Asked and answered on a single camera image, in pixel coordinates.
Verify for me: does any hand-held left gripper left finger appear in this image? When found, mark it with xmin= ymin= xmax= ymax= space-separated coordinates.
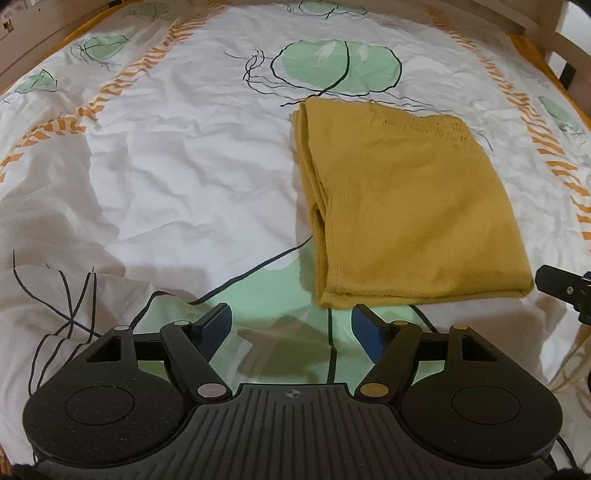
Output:
xmin=85 ymin=302 xmax=233 ymax=401

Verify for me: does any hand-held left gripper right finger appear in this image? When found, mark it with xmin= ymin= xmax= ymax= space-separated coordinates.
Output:
xmin=351 ymin=303 xmax=497 ymax=400

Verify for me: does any white leaf-printed duvet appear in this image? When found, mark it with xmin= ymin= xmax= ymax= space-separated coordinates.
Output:
xmin=0 ymin=0 xmax=591 ymax=464

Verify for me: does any wooden bed frame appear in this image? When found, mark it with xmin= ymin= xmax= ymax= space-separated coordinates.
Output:
xmin=0 ymin=0 xmax=591 ymax=93

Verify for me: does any mustard yellow knit sweater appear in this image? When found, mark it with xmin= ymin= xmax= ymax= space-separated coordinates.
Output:
xmin=290 ymin=97 xmax=535 ymax=309

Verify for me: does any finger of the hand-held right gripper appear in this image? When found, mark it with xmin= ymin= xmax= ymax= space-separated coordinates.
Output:
xmin=534 ymin=264 xmax=591 ymax=324

